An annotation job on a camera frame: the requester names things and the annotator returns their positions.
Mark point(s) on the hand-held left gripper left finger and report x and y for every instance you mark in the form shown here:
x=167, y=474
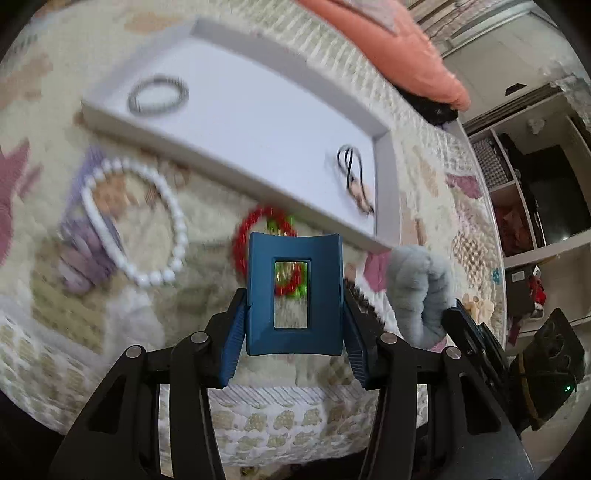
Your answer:
x=233, y=344

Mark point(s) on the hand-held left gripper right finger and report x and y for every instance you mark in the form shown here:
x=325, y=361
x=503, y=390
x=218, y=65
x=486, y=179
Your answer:
x=358, y=344

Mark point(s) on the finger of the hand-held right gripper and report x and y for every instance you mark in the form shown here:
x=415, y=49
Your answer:
x=475, y=339

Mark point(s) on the blue rectangular hair clip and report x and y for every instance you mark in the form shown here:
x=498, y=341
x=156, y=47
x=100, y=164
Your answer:
x=259, y=286

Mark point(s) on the purple ribbon hair accessory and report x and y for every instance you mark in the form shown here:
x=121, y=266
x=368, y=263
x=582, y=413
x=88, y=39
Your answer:
x=87, y=258

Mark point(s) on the white shallow tray box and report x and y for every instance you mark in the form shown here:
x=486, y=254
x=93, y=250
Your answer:
x=254, y=115

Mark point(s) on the patterned quilt bedspread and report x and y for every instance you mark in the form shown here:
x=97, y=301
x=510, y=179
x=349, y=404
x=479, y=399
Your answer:
x=184, y=323

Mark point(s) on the red toy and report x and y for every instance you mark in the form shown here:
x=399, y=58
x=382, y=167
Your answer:
x=536, y=288

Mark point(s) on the white shelf unit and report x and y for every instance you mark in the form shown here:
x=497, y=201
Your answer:
x=554, y=251

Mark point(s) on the red cloth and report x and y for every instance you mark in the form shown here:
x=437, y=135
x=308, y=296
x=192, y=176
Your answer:
x=512, y=228

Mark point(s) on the patterned basket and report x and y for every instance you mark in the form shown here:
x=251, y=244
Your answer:
x=489, y=161

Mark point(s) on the black cloth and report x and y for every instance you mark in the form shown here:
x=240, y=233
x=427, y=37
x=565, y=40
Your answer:
x=434, y=110

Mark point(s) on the orange blanket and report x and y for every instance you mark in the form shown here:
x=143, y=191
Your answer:
x=406, y=55

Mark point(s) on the grey pink cloth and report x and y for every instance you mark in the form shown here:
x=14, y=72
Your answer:
x=369, y=11

